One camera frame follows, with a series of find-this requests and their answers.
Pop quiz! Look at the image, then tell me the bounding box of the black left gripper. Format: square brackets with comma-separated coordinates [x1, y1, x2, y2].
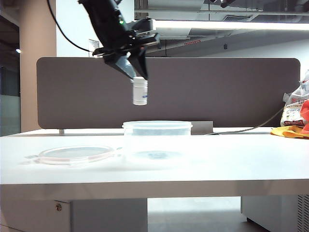
[93, 30, 161, 80]

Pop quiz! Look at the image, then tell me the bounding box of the small white medicine bottle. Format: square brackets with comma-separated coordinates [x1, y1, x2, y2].
[132, 76, 149, 106]

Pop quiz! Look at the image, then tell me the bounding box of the round clear plastic box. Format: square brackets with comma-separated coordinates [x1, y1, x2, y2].
[122, 120, 193, 168]

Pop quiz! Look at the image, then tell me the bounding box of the clear lid with pink seal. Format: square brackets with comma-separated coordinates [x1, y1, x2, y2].
[25, 145, 123, 168]

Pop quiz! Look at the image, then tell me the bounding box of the ceiling light strip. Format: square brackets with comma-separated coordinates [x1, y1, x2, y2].
[154, 20, 309, 31]

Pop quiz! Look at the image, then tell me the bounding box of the printed plastic snack bag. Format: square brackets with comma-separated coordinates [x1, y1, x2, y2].
[281, 70, 309, 128]

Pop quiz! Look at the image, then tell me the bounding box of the yellow cloth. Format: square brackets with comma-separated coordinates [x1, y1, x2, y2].
[270, 125, 309, 140]

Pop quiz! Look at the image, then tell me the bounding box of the white drawer cabinet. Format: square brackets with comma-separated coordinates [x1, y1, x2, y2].
[0, 199, 148, 232]

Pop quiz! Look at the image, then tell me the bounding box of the orange-red cloth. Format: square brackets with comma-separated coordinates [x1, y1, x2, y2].
[299, 99, 309, 135]

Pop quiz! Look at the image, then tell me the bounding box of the white vented cabinet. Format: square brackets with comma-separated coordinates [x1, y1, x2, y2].
[240, 195, 309, 232]

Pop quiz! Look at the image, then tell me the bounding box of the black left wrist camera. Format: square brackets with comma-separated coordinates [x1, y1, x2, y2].
[125, 18, 156, 33]

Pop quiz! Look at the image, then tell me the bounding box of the metal wall plate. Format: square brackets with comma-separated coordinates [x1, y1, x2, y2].
[88, 39, 100, 58]

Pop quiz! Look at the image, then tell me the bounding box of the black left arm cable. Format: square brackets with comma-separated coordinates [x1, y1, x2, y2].
[47, 0, 94, 53]

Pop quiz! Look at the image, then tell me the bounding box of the grey desk cable flap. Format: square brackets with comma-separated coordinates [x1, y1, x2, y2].
[192, 121, 214, 135]

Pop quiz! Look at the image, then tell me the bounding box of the grey cable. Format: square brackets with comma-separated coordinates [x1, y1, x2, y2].
[238, 106, 286, 133]

